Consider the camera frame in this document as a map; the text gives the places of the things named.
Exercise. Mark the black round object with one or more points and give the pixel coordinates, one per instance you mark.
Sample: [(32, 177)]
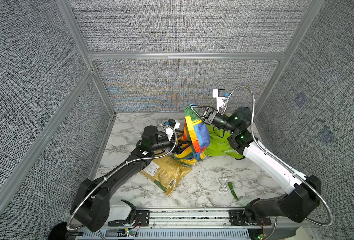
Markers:
[(59, 232)]

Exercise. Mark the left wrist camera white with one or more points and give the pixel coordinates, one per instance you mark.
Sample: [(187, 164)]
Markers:
[(173, 123)]

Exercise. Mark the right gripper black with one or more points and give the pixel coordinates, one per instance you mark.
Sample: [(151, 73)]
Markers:
[(210, 116)]

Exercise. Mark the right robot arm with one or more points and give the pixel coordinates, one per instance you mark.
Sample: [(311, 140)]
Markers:
[(300, 197)]

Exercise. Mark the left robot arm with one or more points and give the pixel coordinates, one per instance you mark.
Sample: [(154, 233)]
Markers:
[(91, 204)]

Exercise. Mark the aluminium front rail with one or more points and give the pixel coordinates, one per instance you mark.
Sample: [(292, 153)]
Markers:
[(199, 224)]

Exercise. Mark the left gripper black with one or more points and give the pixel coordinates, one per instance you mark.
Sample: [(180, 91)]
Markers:
[(177, 149)]

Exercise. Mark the gold snack bag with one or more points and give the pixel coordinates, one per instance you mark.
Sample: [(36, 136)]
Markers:
[(166, 173)]

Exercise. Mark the clear plastic blister piece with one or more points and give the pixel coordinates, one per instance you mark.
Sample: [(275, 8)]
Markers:
[(223, 181)]

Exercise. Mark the rainbow striped cloth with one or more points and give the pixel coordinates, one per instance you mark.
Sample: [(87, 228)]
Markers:
[(195, 139)]

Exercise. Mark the green chili pepper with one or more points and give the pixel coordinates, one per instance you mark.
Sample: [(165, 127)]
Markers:
[(231, 187)]

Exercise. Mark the lime green shorts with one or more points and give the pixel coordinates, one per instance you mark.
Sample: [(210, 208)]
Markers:
[(219, 145)]

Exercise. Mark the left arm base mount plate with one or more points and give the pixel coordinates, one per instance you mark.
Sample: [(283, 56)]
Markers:
[(125, 214)]

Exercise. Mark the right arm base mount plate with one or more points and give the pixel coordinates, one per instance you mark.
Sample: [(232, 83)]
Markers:
[(241, 217)]

